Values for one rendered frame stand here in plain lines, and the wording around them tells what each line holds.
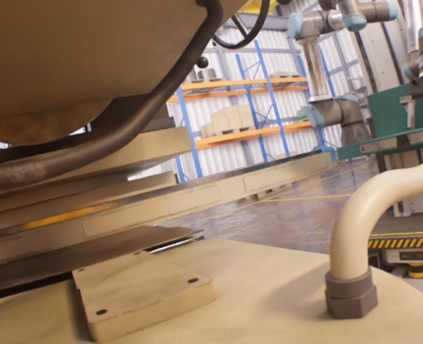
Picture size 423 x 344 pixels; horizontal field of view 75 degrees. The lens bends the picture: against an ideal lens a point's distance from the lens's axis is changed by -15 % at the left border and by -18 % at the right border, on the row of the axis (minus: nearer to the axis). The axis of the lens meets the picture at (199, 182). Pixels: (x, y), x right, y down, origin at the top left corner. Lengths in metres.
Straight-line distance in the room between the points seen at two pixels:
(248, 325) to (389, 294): 0.14
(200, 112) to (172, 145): 8.22
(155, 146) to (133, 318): 0.89
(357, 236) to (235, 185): 1.26
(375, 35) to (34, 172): 1.61
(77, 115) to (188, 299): 0.74
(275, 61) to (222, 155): 4.32
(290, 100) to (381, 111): 10.15
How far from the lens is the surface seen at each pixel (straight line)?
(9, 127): 1.00
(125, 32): 0.64
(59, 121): 0.99
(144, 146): 1.17
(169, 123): 1.25
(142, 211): 1.32
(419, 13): 1.35
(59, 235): 1.29
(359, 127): 1.53
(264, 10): 0.94
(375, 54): 1.72
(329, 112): 1.47
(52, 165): 0.37
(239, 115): 8.49
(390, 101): 1.59
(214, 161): 9.28
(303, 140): 11.59
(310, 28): 1.48
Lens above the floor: 0.75
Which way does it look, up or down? 1 degrees down
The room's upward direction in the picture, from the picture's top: 14 degrees counter-clockwise
